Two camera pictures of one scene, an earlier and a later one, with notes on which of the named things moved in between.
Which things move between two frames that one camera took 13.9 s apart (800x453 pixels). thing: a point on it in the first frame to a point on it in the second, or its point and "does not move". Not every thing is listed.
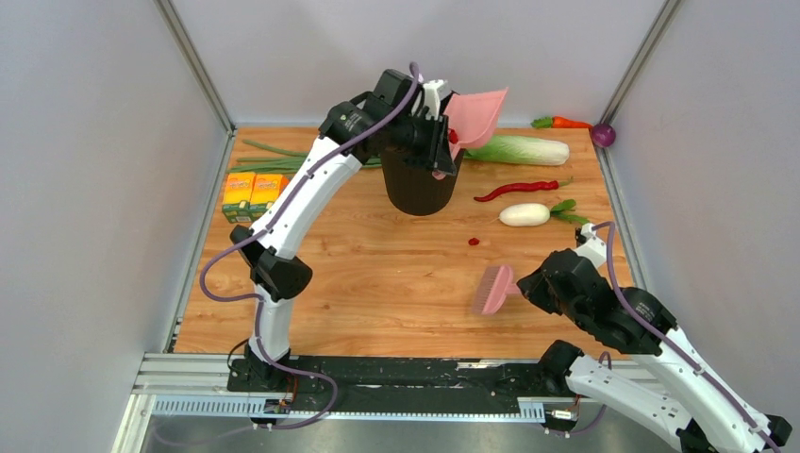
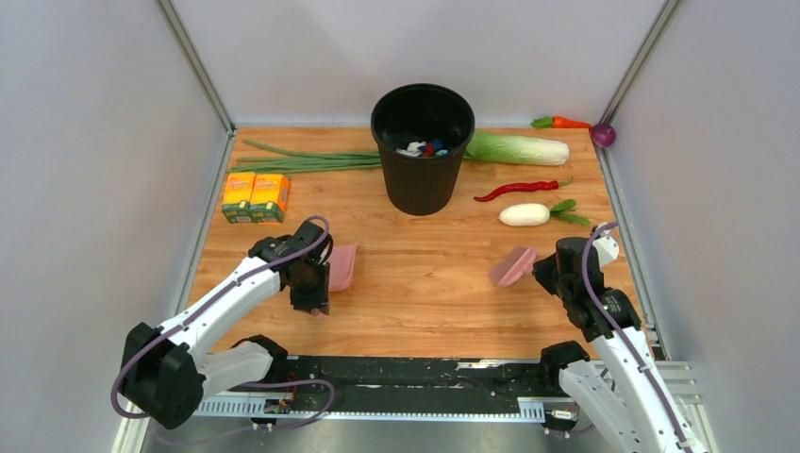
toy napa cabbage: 522,150 does not move
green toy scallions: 283,161 does not move
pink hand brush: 495,284 to 511,267
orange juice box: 237,196 does not move
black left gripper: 437,151 to 321,297
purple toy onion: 603,135 does not move
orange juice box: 265,190 does not move
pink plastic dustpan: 473,116 to 341,261
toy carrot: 558,122 does not move
